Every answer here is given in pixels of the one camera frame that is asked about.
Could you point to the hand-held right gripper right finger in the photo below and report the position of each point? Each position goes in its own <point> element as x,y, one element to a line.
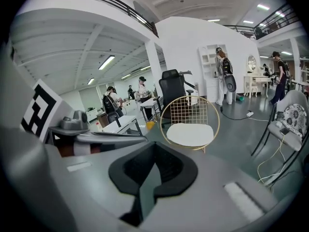
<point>205,197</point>

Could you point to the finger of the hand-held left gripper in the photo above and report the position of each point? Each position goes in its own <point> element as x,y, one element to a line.
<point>118,134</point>
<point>113,139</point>

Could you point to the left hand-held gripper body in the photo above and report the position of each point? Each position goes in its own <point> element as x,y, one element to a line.
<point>38,110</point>

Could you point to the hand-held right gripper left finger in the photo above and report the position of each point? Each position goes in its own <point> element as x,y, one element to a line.
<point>101,175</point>

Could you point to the white seat cushion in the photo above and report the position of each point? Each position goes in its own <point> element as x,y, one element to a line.
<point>190,134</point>

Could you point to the black office chair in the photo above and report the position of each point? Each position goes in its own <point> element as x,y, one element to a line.
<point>172,86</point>

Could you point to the orange object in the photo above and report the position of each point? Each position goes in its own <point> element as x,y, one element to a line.
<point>150,125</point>

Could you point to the long ceiling light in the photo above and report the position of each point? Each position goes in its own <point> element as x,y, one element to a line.
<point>90,81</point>
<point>262,7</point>
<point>106,62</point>

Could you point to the white power strip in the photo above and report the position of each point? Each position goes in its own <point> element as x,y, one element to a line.
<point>250,114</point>

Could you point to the grey armchair with black legs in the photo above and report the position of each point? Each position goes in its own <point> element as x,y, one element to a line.
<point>289,139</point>

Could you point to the black smartphone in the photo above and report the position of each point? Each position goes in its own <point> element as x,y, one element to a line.
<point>284,131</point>

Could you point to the white charger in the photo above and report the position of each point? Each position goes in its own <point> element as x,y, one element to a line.
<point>278,124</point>

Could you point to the small green object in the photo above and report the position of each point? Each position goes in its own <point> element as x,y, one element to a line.
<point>240,98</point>

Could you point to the white shelf cabinet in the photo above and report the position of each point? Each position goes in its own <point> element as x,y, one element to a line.
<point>207,64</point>

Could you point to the white dressing table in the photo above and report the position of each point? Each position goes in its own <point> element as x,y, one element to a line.
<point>253,78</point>

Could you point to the black mezzanine railing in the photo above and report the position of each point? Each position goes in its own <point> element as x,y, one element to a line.
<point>116,2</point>
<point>272,20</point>

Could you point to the white desk with dark frame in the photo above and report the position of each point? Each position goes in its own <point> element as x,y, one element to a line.
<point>120,124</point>

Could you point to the round wall mirror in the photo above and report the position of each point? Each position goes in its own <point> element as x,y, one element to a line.
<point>251,63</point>

